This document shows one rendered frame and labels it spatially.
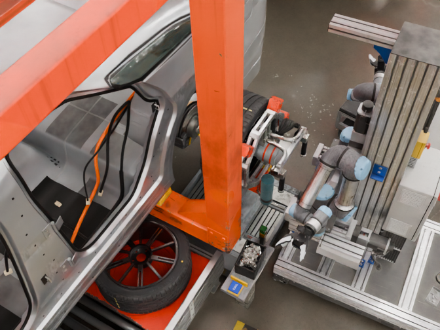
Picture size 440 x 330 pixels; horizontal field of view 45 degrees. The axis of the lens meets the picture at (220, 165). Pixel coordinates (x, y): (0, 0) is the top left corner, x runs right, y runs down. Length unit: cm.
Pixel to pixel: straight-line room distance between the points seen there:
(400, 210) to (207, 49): 158
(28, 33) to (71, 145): 102
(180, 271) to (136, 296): 31
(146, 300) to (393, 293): 165
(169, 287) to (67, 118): 129
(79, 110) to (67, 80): 226
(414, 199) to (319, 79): 247
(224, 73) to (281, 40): 351
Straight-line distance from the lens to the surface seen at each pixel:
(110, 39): 157
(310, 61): 553
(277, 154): 350
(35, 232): 262
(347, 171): 286
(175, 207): 355
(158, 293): 346
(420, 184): 311
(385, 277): 394
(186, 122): 363
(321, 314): 397
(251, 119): 334
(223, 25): 212
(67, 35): 150
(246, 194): 412
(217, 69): 228
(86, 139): 357
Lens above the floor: 363
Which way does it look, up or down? 52 degrees down
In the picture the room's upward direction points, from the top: 2 degrees counter-clockwise
